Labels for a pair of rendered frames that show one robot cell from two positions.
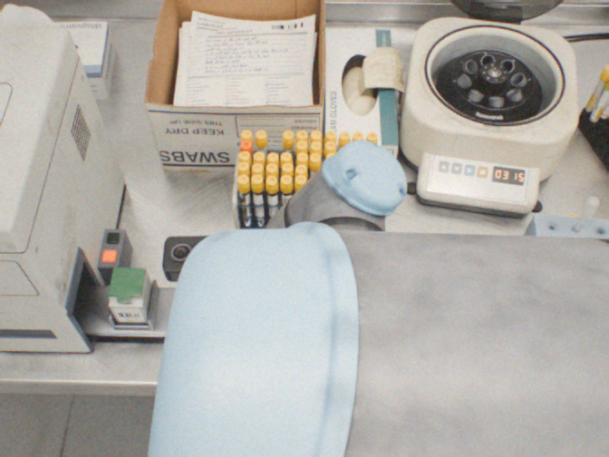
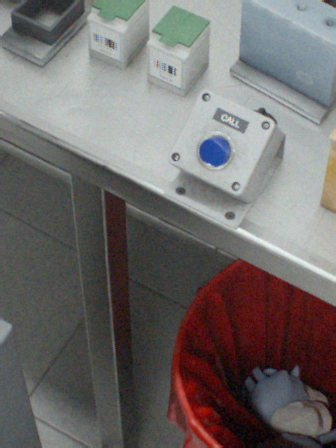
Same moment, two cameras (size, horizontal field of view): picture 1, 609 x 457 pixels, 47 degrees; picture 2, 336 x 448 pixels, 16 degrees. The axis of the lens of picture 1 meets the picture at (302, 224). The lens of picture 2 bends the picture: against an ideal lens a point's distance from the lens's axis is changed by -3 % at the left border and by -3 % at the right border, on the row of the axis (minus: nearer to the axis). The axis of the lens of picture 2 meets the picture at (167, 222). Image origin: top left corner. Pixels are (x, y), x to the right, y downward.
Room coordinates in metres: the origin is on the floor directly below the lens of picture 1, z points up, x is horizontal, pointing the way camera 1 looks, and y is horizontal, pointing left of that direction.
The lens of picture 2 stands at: (-0.22, -0.60, 1.75)
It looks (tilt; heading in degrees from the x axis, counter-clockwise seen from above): 57 degrees down; 29
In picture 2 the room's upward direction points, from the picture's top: 1 degrees clockwise
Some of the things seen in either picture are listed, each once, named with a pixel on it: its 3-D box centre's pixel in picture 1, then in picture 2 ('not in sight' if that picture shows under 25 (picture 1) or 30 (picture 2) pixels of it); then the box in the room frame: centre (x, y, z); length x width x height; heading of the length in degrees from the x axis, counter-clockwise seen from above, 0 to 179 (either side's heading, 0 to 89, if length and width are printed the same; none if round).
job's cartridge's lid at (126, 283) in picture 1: (127, 285); not in sight; (0.39, 0.21, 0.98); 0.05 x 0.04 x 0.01; 179
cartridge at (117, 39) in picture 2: not in sight; (118, 24); (0.42, -0.18, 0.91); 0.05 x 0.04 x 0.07; 179
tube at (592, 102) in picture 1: (596, 93); not in sight; (0.74, -0.45, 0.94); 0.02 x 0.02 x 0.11
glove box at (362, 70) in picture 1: (365, 93); not in sight; (0.75, -0.10, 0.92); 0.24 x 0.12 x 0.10; 179
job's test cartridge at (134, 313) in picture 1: (132, 297); not in sight; (0.39, 0.21, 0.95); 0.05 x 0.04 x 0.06; 179
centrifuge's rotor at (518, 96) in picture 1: (489, 88); not in sight; (0.72, -0.27, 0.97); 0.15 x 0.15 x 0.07
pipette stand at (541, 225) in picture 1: (563, 249); (297, 43); (0.47, -0.34, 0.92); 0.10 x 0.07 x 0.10; 84
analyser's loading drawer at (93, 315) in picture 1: (119, 307); not in sight; (0.38, 0.23, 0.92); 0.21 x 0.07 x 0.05; 89
